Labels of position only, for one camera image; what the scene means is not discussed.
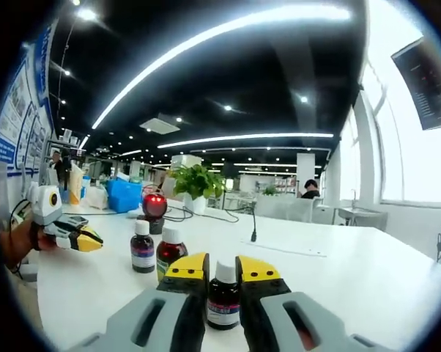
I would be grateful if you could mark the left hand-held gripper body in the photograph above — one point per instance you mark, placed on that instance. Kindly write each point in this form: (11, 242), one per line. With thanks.
(46, 205)

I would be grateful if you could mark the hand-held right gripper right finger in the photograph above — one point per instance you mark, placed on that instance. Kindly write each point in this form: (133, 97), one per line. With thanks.
(271, 308)

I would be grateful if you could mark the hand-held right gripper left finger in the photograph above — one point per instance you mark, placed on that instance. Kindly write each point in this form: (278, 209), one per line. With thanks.
(158, 311)

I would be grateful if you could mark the wide brown medicine bottle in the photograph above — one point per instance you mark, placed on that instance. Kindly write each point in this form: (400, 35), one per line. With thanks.
(223, 297)

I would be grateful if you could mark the small dark medicine bottle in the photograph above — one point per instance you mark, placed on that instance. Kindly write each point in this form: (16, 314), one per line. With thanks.
(143, 253)

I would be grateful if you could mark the tall red medicine bottle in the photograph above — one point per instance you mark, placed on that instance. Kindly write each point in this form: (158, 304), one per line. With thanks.
(171, 249)

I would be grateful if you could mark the person's left hand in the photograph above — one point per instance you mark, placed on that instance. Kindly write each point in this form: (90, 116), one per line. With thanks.
(46, 240)

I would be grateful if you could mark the orange white carton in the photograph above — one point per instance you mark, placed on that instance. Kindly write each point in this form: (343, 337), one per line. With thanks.
(76, 188)

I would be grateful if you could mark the white plastic bag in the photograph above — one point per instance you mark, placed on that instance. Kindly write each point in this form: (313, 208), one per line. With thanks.
(96, 198)

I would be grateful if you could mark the blue plastic crate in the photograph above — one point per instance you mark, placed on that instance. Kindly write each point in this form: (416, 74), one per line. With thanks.
(124, 196)

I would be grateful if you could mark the white table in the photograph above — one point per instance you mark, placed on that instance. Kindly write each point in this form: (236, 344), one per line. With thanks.
(334, 278)

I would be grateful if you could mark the black barcode scanner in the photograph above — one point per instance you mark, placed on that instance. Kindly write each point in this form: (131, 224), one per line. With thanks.
(154, 205)

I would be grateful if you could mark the person's beige clothing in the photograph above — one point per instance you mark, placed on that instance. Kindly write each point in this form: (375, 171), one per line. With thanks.
(22, 293)

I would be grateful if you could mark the white desk partition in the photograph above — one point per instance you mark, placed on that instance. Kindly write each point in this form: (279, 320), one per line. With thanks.
(286, 209)

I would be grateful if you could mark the green potted plant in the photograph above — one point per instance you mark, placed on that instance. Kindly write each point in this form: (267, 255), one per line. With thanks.
(196, 183)

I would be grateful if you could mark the steel sink with faucet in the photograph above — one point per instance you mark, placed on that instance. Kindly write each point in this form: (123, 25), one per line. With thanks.
(363, 216)

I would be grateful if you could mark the ceiling air conditioner panel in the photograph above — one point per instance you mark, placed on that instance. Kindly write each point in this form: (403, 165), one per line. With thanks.
(160, 125)

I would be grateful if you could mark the blue white wall posters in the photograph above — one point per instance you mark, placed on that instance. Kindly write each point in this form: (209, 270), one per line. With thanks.
(22, 121)

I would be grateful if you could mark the wall-mounted black monitor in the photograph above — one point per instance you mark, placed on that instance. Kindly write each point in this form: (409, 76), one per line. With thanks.
(429, 88)

